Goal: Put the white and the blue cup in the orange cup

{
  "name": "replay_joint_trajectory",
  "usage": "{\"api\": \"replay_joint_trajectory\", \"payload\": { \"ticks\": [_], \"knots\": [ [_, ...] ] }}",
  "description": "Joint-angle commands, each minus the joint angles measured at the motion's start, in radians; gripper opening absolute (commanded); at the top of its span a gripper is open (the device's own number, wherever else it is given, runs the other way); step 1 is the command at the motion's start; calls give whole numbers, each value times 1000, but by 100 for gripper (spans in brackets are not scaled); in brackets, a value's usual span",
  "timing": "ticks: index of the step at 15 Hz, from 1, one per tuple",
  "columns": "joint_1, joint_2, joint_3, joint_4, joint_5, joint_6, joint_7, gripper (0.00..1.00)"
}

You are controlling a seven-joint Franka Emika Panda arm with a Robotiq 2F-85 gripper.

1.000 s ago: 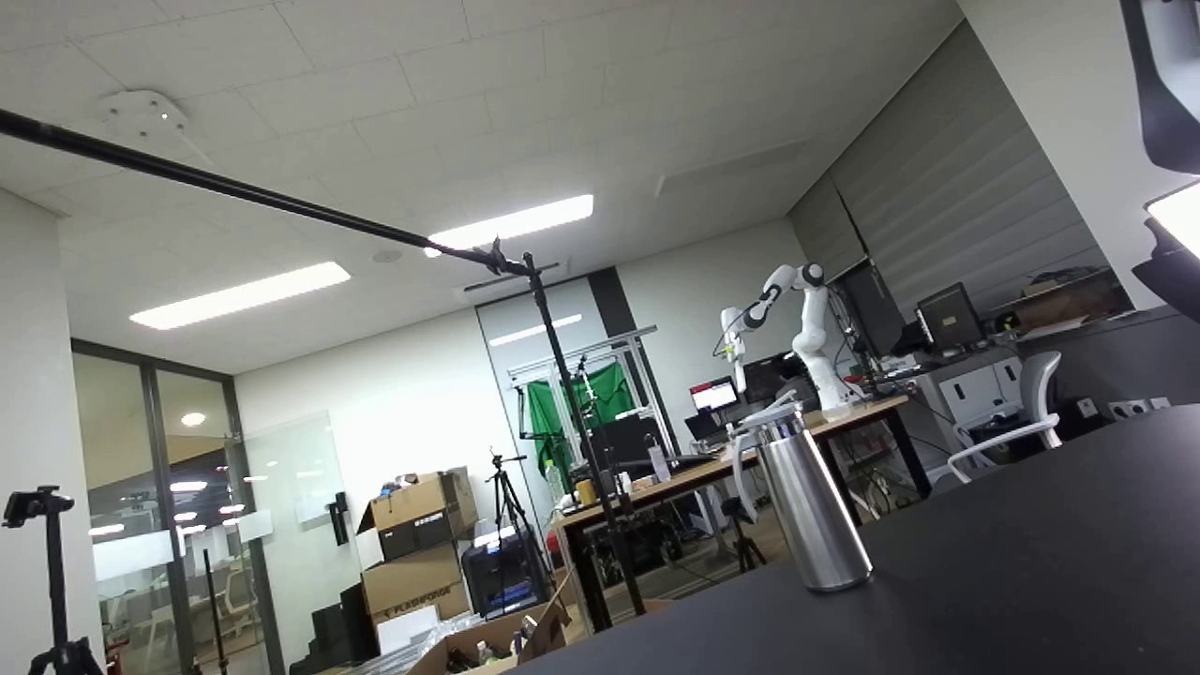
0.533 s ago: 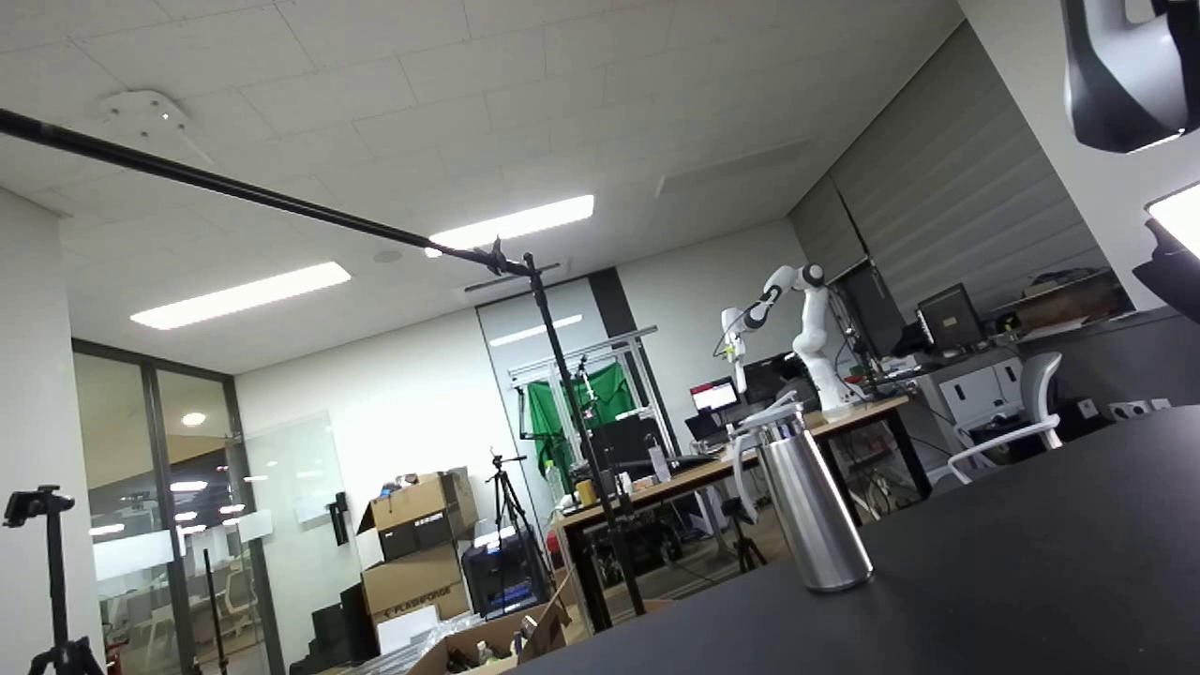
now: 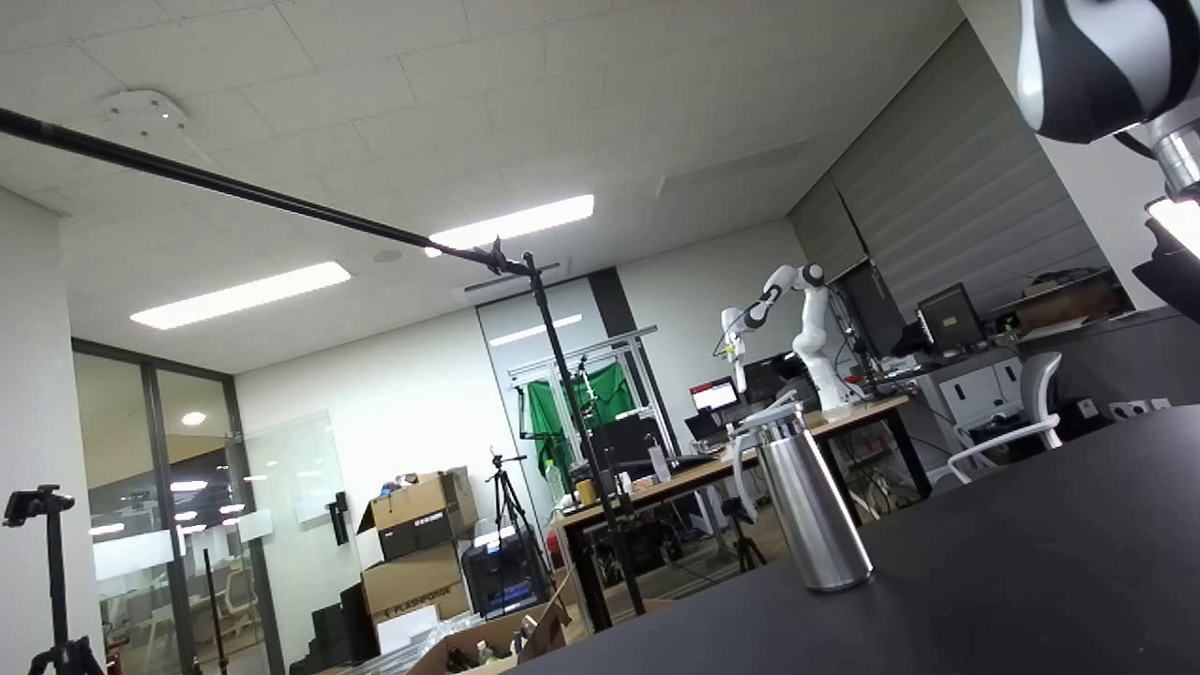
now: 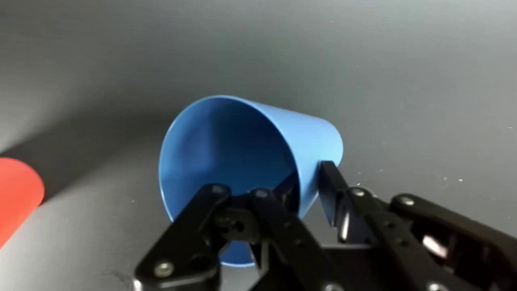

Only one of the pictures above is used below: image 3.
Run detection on wooden desk black legs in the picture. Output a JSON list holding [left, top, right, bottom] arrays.
[[558, 392, 933, 632]]

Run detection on white office chair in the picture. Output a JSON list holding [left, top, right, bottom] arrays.
[[946, 349, 1063, 485]]

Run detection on open brown cardboard box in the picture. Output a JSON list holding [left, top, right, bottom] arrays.
[[407, 597, 573, 675]]

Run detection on stainless steel thermos jug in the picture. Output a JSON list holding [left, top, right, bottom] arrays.
[[726, 396, 876, 597]]

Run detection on glass door black frame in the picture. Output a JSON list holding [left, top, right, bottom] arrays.
[[70, 335, 290, 675]]

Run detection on black LED light panel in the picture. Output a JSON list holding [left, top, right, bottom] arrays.
[[1132, 184, 1200, 326]]

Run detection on green hanging cloth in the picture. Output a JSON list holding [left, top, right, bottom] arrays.
[[573, 361, 636, 426], [520, 376, 578, 479]]

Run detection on black equipment case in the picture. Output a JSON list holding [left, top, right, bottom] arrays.
[[462, 537, 551, 617]]

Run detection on black boom pole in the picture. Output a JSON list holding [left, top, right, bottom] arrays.
[[0, 104, 566, 280]]

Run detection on black vertical stand pole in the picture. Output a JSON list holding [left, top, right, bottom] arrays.
[[525, 255, 648, 617]]

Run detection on white ceiling sensor plate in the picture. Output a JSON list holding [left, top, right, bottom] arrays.
[[102, 81, 193, 137]]

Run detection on grey window blind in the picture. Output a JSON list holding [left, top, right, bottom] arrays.
[[787, 21, 1135, 331]]

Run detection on black computer monitor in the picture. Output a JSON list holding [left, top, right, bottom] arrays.
[[913, 280, 988, 352]]

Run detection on black desk monitor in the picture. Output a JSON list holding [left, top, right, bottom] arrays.
[[585, 417, 666, 479]]

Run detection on black tripod with camera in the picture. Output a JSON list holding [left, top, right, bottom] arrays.
[[0, 485, 105, 675]]

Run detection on black folded tripod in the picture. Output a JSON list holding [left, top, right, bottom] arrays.
[[483, 451, 538, 567]]

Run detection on rectangular ceiling light panel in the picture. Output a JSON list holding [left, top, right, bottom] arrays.
[[127, 259, 356, 335], [423, 192, 600, 259]]

